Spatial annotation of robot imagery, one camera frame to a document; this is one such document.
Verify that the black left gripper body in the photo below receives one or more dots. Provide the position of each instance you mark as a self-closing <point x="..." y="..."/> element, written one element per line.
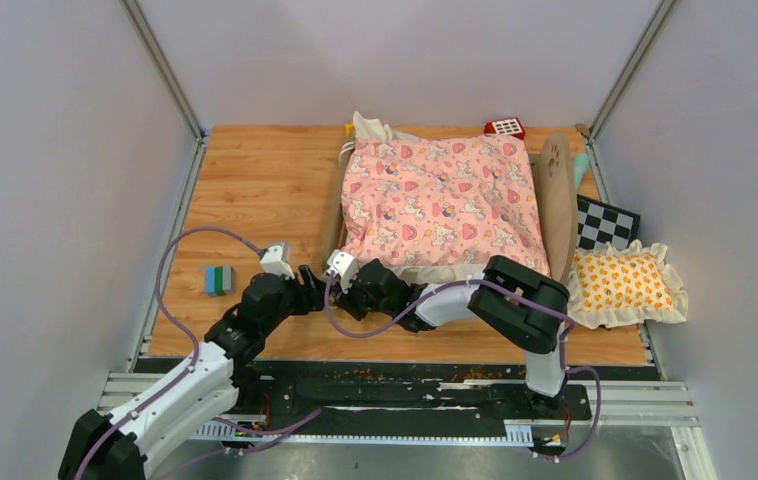
<point x="296" y="300"/>

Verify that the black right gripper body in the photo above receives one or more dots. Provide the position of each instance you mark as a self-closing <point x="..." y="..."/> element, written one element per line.
<point x="359" y="303"/>

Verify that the pink unicorn drawstring bag blanket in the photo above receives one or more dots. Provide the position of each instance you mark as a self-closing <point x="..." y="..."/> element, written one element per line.
<point x="435" y="210"/>

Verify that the orange duck print pillow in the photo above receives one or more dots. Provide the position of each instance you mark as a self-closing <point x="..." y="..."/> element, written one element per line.
<point x="614" y="288"/>

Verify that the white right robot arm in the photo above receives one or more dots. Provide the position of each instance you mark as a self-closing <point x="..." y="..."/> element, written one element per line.
<point x="524" y="306"/>

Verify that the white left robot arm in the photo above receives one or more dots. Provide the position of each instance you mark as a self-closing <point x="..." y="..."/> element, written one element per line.
<point x="133" y="439"/>

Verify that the blue green grey block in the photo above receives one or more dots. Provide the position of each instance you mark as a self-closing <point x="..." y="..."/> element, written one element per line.
<point x="220" y="281"/>

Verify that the red white grid block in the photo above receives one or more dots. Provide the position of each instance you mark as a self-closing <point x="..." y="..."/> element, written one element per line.
<point x="507" y="127"/>

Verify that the black and silver chessboard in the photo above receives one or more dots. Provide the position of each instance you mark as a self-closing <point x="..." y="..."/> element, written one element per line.
<point x="601" y="224"/>

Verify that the mint green massager wand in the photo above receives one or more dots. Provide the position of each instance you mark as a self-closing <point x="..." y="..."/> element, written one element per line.
<point x="581" y="164"/>

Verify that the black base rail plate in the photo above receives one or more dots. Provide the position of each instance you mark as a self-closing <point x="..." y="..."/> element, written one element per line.
<point x="401" y="399"/>

